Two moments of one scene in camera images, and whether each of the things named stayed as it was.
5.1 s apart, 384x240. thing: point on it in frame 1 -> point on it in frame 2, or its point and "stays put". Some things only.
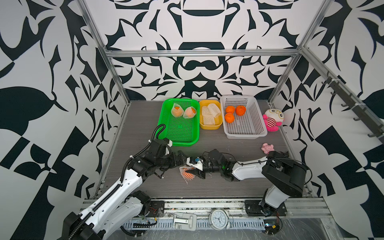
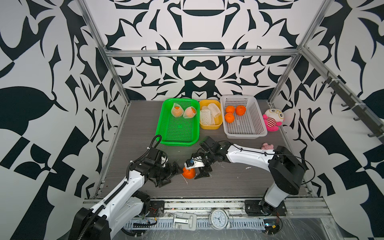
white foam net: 214,110 stays put
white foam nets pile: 209,120 stays put
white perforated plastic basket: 242,117 stays put
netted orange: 240,110 stays put
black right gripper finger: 192,160 -> 198,154
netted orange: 229,117 stays put
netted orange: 187,175 stays put
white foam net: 187,176 -> 205,117
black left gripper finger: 181,158 -> 179,170
